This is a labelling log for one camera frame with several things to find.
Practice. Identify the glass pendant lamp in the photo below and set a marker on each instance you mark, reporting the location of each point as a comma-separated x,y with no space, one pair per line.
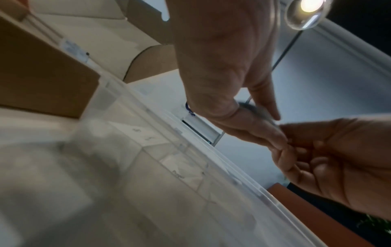
308,12

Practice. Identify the orange leather bench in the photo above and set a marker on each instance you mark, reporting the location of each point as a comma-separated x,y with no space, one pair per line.
305,212

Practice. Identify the green leafy plant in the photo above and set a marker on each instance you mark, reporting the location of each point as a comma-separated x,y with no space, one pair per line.
375,224

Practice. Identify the black planter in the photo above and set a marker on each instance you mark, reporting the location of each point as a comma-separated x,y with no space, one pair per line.
336,209

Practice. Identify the person's left hand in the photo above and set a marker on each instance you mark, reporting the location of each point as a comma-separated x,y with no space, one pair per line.
220,48

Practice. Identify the grey window frame post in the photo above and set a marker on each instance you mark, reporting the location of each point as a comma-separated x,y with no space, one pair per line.
287,48

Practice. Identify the person's right hand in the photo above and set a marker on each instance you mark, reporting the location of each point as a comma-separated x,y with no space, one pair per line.
342,156

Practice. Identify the brown cardboard box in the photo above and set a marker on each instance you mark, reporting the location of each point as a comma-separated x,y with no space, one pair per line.
45,79

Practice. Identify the white roller blind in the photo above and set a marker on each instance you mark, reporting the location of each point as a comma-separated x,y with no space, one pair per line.
320,96

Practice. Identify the sorted sachets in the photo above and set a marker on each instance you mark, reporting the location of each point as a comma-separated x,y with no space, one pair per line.
183,172

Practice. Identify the clear compartment tray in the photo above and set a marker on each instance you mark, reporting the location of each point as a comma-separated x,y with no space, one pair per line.
213,217

